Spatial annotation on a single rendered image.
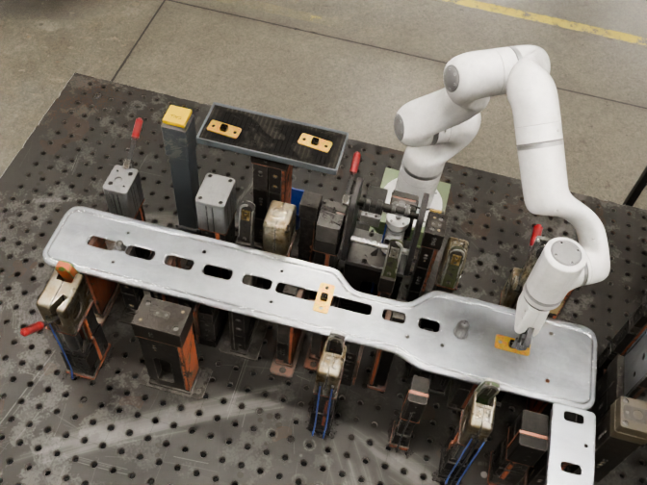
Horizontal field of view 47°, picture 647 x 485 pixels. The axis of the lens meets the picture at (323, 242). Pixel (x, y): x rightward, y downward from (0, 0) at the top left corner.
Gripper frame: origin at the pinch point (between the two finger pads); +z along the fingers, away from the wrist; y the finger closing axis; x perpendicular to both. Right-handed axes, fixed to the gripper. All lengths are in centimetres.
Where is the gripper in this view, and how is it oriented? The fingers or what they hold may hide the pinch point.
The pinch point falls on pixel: (521, 329)
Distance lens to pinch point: 177.4
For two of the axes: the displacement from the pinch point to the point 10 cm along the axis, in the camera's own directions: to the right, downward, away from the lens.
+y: -2.4, 7.9, -5.7
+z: -0.6, 5.7, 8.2
